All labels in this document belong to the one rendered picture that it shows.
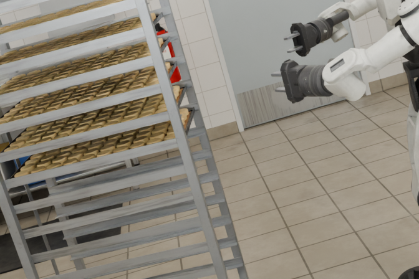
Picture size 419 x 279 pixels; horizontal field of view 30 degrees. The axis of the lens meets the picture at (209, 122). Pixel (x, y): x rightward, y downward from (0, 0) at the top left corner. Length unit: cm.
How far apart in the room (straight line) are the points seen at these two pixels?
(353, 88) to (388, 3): 43
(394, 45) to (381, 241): 196
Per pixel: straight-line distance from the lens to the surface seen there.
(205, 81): 615
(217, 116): 622
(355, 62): 207
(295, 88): 223
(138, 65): 239
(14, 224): 261
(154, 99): 265
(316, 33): 291
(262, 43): 619
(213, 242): 252
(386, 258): 374
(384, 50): 207
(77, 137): 249
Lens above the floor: 169
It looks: 14 degrees down
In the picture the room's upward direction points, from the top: 16 degrees counter-clockwise
